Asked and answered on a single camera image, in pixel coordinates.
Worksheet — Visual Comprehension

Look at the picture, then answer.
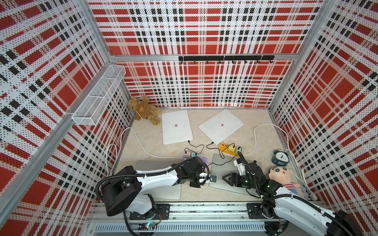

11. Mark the orange power strip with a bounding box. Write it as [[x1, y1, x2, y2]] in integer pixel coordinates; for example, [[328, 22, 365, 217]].
[[219, 143, 244, 156]]

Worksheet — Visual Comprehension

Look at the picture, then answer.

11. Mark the cartoon boy plush doll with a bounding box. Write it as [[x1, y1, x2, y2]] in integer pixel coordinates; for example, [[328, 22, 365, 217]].
[[268, 166, 300, 194]]

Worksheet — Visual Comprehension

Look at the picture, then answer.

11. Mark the silver laptop front left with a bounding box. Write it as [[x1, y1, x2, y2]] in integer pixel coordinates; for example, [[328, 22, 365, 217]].
[[136, 160, 182, 200]]

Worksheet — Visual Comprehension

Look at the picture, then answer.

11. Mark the yellow charger adapter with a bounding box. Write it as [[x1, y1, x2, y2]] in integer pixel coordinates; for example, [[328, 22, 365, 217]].
[[227, 145, 236, 153]]

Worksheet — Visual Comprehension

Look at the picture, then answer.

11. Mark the black hook rail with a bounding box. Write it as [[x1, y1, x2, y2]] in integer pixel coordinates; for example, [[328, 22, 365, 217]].
[[178, 55, 275, 62]]

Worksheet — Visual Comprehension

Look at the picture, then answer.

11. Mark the black charger cable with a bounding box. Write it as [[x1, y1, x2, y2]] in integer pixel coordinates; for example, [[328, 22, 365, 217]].
[[206, 151, 241, 167]]

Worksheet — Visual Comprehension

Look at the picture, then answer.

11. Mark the purple power strip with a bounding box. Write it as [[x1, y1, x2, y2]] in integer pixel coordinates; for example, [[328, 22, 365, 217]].
[[182, 156, 208, 165]]

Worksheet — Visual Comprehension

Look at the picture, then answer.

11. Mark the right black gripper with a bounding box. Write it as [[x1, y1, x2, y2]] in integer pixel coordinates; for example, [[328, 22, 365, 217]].
[[222, 172, 258, 189]]

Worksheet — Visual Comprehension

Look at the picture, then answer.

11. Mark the brown teddy bear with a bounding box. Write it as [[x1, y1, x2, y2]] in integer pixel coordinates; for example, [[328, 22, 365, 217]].
[[128, 96, 161, 125]]

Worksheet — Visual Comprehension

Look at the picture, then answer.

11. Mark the white laptop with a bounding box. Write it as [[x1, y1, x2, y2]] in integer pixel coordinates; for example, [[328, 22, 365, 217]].
[[161, 110, 193, 145], [198, 110, 245, 145]]

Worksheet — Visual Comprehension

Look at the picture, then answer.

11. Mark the white laptop back right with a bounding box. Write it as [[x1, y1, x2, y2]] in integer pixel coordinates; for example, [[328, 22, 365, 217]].
[[198, 110, 245, 145]]

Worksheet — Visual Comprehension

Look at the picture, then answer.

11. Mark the teal alarm clock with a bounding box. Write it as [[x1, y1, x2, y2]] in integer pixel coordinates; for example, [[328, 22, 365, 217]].
[[271, 150, 290, 166]]

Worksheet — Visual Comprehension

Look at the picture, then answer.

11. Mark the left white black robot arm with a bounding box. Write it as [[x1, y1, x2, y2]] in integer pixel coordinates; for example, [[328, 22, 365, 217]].
[[94, 156, 212, 219]]

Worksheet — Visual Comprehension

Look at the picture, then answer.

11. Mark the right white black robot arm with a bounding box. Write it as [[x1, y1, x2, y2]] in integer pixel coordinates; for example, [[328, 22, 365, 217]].
[[222, 157, 362, 236]]

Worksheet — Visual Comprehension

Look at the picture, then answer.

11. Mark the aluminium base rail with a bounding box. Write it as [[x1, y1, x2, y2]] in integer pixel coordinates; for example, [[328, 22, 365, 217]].
[[85, 201, 331, 236]]

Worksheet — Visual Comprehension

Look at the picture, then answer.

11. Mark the white wire mesh shelf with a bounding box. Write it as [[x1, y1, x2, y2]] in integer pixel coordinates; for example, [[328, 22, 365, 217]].
[[72, 65, 126, 126]]

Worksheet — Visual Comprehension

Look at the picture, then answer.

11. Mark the white laptop back left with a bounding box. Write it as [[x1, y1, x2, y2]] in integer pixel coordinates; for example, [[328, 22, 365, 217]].
[[161, 110, 193, 145]]

